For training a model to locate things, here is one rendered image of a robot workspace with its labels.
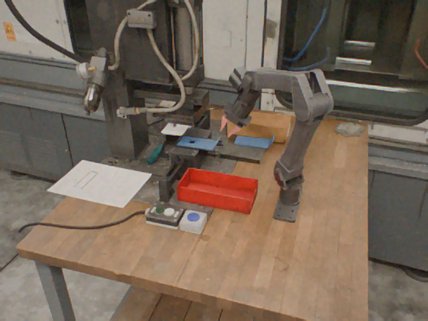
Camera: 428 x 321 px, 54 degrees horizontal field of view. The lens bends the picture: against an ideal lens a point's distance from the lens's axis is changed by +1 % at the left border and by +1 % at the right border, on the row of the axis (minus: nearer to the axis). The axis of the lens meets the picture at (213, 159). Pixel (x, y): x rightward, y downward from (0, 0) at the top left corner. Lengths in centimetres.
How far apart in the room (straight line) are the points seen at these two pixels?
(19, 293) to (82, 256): 128
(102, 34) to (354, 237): 103
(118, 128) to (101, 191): 26
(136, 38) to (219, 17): 70
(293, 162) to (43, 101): 186
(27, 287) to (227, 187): 142
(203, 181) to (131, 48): 51
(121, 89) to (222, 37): 71
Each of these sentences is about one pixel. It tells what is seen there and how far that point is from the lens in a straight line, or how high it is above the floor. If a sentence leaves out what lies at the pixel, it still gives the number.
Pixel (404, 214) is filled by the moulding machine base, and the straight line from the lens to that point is 231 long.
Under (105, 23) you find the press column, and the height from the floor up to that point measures 142.
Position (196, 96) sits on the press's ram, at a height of 118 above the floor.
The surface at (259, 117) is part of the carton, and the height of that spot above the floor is 95.
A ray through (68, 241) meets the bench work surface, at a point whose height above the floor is 90.
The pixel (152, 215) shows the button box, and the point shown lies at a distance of 132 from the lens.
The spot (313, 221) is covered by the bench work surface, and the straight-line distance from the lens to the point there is 137.
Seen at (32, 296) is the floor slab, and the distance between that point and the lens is 250.
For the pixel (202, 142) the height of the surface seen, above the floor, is 99.
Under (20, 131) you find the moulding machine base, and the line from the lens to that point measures 309.
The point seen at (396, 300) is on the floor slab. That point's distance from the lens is 246.
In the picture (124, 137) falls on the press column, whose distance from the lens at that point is 163.
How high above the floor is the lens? 177
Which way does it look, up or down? 32 degrees down
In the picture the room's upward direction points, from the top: straight up
